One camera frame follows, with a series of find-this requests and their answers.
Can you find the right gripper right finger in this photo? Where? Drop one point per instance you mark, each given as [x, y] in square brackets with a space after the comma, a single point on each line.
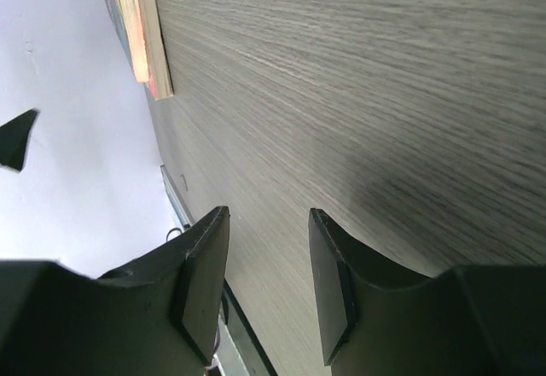
[372, 311]

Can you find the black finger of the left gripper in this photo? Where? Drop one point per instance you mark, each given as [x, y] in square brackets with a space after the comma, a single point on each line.
[14, 137]

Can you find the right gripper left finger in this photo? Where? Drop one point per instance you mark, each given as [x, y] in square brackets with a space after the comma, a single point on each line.
[197, 260]

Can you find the blue nineteen eighty-four book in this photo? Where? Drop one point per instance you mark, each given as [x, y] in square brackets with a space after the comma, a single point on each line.
[114, 11]

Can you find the red paperback book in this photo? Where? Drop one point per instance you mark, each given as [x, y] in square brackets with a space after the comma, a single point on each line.
[159, 81]

